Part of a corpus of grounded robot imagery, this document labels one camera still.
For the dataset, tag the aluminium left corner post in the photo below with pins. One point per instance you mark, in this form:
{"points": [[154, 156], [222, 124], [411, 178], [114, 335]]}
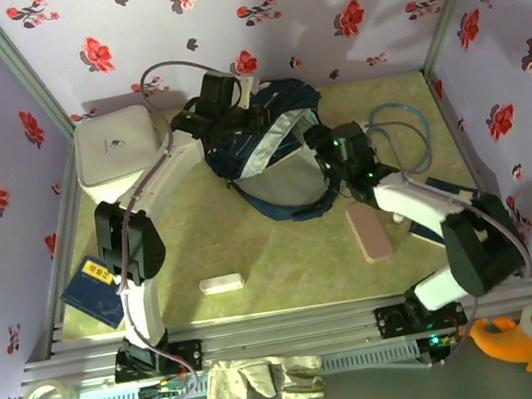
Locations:
{"points": [[17, 67]]}

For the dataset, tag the aluminium right side rail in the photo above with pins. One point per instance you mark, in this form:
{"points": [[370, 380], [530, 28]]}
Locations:
{"points": [[464, 142]]}

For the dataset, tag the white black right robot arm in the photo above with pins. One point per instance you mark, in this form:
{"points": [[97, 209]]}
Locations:
{"points": [[413, 201]]}

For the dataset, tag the orange shark plush toy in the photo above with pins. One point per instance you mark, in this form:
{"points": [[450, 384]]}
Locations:
{"points": [[521, 341]]}

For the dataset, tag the light blue tubing loop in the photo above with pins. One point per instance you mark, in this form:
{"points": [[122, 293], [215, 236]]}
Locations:
{"points": [[423, 126]]}

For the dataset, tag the navy blue backpack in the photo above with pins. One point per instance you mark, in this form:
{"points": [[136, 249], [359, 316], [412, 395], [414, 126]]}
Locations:
{"points": [[275, 193]]}

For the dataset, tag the small white oblong case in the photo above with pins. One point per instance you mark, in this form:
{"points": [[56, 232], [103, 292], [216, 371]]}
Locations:
{"points": [[221, 284]]}

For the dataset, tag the pink pencil case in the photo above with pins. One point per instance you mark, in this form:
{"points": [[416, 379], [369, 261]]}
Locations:
{"points": [[370, 236]]}

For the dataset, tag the aluminium left side rail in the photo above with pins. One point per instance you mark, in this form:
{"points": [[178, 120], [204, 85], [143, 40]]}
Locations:
{"points": [[67, 190]]}

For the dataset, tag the grey canvas work glove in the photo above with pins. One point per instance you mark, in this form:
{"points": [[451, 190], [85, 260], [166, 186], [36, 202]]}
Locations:
{"points": [[236, 396]]}

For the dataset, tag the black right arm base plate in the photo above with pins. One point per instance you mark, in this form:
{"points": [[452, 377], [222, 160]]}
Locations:
{"points": [[391, 321]]}

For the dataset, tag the small white bottle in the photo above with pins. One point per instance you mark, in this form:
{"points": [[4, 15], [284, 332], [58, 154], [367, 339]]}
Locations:
{"points": [[399, 218]]}

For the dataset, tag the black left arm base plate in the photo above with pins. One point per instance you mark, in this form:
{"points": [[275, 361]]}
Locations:
{"points": [[189, 353]]}

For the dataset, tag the white square storage case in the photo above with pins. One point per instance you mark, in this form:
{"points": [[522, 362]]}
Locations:
{"points": [[112, 153]]}

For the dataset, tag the aluminium front frame rail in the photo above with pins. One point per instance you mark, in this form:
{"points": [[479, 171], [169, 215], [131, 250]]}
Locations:
{"points": [[291, 329]]}

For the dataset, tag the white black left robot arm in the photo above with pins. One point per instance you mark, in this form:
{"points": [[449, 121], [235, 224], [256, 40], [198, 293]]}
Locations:
{"points": [[166, 175]]}

